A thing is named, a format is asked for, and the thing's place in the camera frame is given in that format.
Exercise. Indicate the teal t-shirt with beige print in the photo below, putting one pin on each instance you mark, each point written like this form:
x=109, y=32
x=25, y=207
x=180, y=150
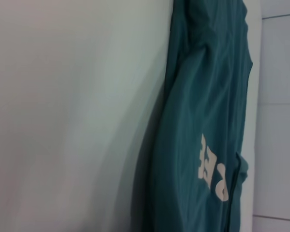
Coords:
x=195, y=96

